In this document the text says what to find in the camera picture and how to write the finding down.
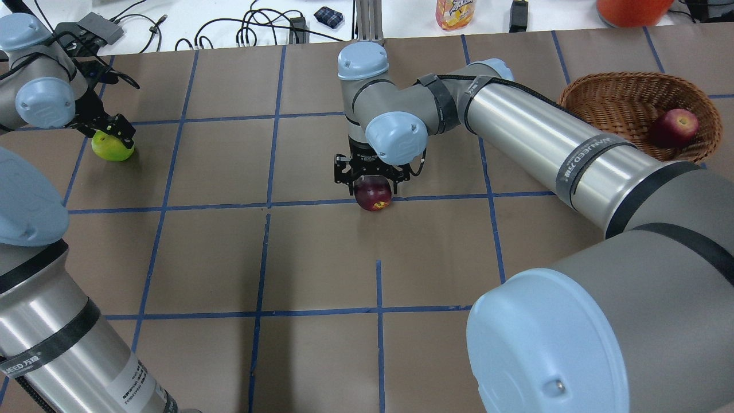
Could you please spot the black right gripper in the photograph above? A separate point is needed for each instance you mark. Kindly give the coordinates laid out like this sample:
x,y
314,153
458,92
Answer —
x,y
363,160

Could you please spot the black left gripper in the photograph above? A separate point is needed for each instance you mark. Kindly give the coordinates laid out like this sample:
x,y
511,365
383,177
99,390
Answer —
x,y
93,109

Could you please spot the green apple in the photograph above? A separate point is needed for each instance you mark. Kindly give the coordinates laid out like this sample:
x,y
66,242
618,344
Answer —
x,y
110,148

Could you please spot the dark red apple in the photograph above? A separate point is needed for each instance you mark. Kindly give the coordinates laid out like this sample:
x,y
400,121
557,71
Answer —
x,y
373,193

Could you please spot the red yellow apple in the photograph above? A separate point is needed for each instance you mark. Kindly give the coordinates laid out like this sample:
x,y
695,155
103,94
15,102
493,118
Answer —
x,y
675,128

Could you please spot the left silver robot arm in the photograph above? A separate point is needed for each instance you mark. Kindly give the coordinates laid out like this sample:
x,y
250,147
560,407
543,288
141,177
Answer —
x,y
55,341

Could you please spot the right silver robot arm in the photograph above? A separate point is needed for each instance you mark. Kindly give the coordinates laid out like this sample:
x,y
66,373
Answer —
x,y
640,322

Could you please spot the woven wicker basket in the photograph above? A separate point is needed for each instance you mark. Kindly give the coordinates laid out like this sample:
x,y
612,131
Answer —
x,y
628,103

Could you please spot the grey usb hub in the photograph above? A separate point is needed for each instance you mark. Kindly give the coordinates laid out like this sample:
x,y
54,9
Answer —
x,y
101,27

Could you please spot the dark blue small pouch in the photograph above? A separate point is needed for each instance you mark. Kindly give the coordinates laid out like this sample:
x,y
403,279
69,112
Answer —
x,y
329,17

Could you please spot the orange drink bottle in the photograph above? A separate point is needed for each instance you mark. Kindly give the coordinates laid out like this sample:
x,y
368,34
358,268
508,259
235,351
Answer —
x,y
453,15

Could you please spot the black power adapter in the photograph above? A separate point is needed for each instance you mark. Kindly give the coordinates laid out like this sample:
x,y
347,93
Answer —
x,y
519,16

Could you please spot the orange round object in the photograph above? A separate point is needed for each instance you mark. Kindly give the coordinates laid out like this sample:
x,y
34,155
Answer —
x,y
632,13

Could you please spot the aluminium frame post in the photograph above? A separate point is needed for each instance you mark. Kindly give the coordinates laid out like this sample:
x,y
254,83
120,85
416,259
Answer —
x,y
369,21

